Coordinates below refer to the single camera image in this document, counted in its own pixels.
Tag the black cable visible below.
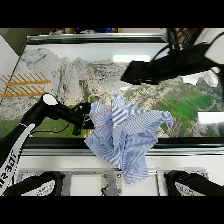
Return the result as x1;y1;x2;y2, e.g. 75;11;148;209
29;121;73;136

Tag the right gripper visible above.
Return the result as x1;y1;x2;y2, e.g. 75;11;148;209
120;59;162;86

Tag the blue striped shirt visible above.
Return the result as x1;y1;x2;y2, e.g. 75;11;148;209
84;91;175;185

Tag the orange wooden rack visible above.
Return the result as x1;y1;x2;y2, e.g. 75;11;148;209
0;72;52;99

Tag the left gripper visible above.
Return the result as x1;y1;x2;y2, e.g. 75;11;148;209
70;102;96;137

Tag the silver frame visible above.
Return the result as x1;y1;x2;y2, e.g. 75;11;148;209
0;33;224;197

